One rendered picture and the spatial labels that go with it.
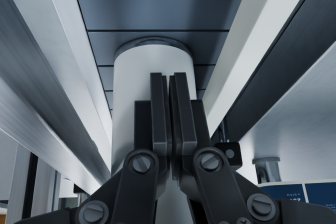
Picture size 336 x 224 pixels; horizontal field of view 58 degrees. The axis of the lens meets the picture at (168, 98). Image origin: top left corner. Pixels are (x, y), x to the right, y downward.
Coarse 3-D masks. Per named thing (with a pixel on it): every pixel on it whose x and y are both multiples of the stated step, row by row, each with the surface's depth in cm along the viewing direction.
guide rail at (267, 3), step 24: (264, 0) 10; (288, 0) 10; (240, 24) 13; (264, 24) 11; (240, 48) 13; (264, 48) 13; (216, 72) 18; (240, 72) 15; (216, 96) 18; (216, 120) 21
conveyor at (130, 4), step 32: (96, 0) 15; (128, 0) 15; (160, 0) 15; (192, 0) 15; (224, 0) 15; (96, 32) 17; (128, 32) 17; (160, 32) 17; (192, 32) 18; (224, 32) 18
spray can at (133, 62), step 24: (120, 48) 18; (144, 48) 17; (168, 48) 17; (120, 72) 18; (144, 72) 17; (168, 72) 17; (192, 72) 18; (120, 96) 17; (144, 96) 16; (192, 96) 17; (120, 120) 16; (120, 144) 16; (120, 168) 15; (168, 192) 14; (168, 216) 14
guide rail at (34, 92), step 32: (0, 0) 5; (0, 32) 5; (0, 64) 5; (32, 64) 6; (0, 96) 5; (32, 96) 6; (64, 96) 8; (0, 128) 7; (32, 128) 7; (64, 128) 8; (64, 160) 10; (96, 160) 13
